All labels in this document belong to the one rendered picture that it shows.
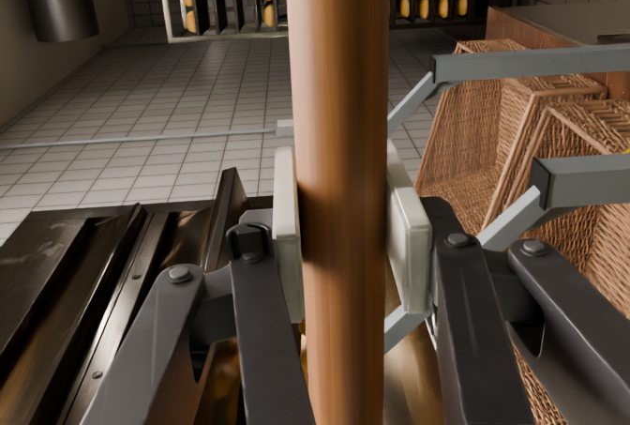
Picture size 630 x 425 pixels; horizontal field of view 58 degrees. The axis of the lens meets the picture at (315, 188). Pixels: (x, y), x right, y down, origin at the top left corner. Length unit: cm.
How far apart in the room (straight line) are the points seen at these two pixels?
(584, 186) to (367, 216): 47
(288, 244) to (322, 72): 5
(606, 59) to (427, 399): 70
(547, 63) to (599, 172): 50
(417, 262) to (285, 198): 4
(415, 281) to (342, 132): 5
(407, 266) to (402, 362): 108
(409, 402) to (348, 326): 97
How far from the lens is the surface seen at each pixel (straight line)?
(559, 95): 124
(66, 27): 327
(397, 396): 119
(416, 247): 16
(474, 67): 107
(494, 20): 189
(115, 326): 144
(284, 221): 16
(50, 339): 147
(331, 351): 21
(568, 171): 63
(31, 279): 172
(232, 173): 173
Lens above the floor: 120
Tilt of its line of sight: 1 degrees down
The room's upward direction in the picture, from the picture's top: 94 degrees counter-clockwise
